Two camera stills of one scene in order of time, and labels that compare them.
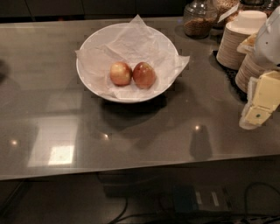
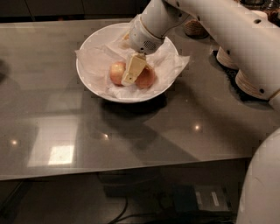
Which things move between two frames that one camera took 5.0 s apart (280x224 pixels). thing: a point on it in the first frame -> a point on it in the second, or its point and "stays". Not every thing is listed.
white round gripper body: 269,46 -> 142,38
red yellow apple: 121,73 stays
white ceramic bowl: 127,62 stays
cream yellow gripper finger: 262,100 -> 133,71
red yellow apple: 143,75 stays
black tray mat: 230,75 stays
